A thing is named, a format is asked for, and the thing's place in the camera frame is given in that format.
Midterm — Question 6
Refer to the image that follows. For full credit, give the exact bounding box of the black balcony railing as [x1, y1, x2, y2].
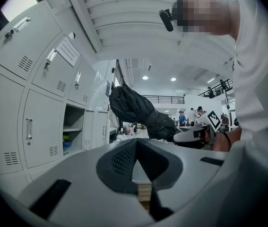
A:
[142, 95, 185, 105]

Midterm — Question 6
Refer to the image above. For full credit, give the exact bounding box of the grey metal locker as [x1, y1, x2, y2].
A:
[0, 1, 110, 193]

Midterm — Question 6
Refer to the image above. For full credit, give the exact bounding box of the black stair railing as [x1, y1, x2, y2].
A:
[198, 79, 233, 98]

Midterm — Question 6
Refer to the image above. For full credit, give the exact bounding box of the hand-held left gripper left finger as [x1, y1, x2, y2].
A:
[17, 138, 157, 223]

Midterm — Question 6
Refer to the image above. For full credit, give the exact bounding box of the person's head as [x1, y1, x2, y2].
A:
[171, 0, 241, 41]

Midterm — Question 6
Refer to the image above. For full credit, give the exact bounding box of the person's white shirt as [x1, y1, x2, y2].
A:
[215, 0, 268, 198]

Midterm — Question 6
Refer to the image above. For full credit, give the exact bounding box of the person's right forearm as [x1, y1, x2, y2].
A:
[213, 128, 242, 153]

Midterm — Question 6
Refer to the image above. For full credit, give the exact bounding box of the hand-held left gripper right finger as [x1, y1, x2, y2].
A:
[136, 138, 229, 223]

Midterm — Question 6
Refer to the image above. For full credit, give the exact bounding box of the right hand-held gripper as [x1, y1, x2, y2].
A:
[173, 110, 222, 151]

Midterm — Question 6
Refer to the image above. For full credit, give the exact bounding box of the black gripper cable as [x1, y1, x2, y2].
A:
[216, 128, 233, 152]

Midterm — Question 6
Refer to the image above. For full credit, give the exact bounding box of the white paper notice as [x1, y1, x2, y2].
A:
[55, 36, 80, 68]

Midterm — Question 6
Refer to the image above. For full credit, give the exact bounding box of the black head-worn camera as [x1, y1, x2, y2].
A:
[158, 8, 174, 32]

